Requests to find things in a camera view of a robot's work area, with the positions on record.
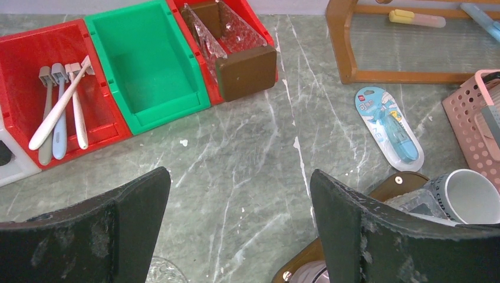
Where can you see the pink plastic basket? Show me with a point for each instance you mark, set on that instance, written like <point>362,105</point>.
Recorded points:
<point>473,112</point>

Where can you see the wooden shelf rack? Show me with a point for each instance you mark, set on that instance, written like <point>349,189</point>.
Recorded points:
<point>339,15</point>

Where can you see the red bin with holder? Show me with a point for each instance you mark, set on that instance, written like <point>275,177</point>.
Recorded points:
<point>258,23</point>

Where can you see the white plastic bin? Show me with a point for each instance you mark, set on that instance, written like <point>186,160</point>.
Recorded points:
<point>21,165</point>

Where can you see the grey-blue mug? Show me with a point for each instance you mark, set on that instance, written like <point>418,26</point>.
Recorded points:
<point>466,196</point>

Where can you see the white toothbrush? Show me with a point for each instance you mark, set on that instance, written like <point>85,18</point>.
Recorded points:
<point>49,122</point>

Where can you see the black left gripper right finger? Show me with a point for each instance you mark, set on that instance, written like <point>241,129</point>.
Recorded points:
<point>365,240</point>

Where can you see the blue toothbrush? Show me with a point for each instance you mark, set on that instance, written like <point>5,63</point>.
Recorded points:
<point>59,143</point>

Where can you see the brown wooden block holder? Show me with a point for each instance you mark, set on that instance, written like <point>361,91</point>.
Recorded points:
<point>246,72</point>

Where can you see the yellow pink marker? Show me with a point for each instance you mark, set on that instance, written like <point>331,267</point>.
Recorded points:
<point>406,17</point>

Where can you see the purple mug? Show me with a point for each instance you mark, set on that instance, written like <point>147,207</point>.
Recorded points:
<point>312,272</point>

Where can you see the green plastic bin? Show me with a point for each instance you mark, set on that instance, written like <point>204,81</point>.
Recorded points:
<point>151,71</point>

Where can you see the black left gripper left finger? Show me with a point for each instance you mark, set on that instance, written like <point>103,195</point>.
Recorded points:
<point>107,238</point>

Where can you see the red bin with toothbrushes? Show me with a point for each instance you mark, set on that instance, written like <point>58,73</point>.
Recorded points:
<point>23,95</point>

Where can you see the cream toothbrush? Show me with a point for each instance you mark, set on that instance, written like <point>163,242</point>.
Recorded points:
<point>72,70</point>

